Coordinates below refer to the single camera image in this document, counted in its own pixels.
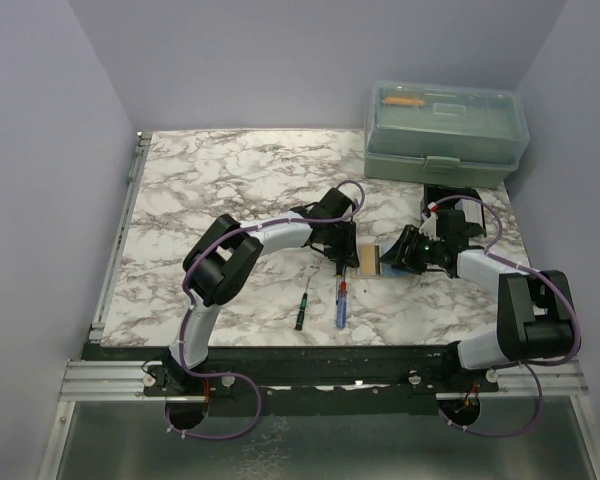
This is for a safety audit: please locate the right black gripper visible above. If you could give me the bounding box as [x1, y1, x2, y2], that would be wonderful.
[381, 225, 446, 275]

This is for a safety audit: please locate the gold black credit card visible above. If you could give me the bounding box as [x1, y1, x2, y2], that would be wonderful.
[357, 244, 382, 277]

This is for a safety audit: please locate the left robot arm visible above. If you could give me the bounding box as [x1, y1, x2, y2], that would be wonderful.
[167, 181, 365, 395]

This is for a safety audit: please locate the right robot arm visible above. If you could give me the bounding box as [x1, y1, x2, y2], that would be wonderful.
[379, 209, 581, 392]

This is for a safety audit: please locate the blue red screwdriver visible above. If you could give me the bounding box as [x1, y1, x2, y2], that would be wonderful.
[335, 277, 347, 330]

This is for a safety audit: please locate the small green black screwdriver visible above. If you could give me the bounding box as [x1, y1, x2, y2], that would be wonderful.
[294, 277, 311, 331]

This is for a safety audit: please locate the translucent green toolbox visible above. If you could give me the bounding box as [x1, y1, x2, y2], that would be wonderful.
[364, 81, 530, 188]

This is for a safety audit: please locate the orange tool inside toolbox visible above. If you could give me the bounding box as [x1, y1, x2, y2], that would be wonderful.
[382, 96, 426, 107]

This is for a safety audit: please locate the black front mounting bar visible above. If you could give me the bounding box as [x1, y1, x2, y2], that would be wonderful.
[79, 344, 498, 426]

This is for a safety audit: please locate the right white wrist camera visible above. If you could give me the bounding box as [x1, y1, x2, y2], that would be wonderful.
[419, 202, 438, 240]

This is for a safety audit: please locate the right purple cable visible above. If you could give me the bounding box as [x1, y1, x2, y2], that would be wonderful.
[432, 194, 581, 437]

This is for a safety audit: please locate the aluminium rail frame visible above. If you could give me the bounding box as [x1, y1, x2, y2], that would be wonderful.
[40, 133, 600, 479]

